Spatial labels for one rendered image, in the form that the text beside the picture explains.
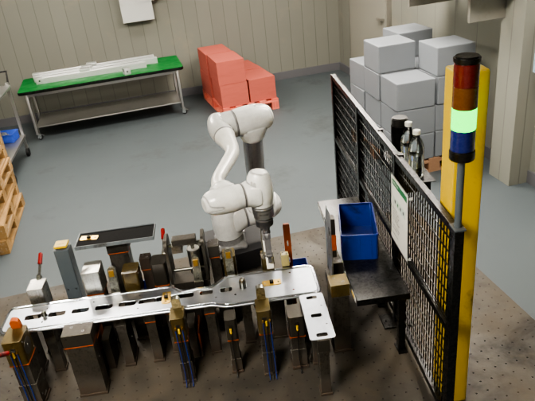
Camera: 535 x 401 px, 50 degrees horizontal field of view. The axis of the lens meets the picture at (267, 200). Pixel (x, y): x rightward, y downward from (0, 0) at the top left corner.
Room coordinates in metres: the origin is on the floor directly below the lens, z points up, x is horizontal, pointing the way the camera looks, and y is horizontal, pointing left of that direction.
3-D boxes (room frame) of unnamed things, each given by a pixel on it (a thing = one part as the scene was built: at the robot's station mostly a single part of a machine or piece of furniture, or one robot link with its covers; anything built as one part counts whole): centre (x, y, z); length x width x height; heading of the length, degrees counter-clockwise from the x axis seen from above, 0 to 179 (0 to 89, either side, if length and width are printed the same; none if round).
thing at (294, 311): (1.91, -0.06, 0.84); 0.12 x 0.07 x 0.28; 3
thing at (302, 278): (2.08, 0.51, 1.00); 1.38 x 0.22 x 0.02; 93
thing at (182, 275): (2.29, 0.40, 0.95); 0.18 x 0.13 x 0.49; 93
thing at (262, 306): (1.89, 0.07, 0.87); 0.12 x 0.07 x 0.35; 3
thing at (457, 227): (1.50, -0.57, 1.81); 0.07 x 0.07 x 0.53
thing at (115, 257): (2.41, 0.74, 0.92); 0.10 x 0.08 x 0.45; 93
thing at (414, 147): (2.14, -0.62, 1.53); 0.07 x 0.07 x 0.20
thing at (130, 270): (2.25, 0.66, 0.89); 0.12 x 0.08 x 0.38; 3
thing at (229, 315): (1.91, 0.21, 0.84); 0.10 x 0.05 x 0.29; 3
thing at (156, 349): (2.08, 0.57, 0.84); 0.12 x 0.05 x 0.29; 3
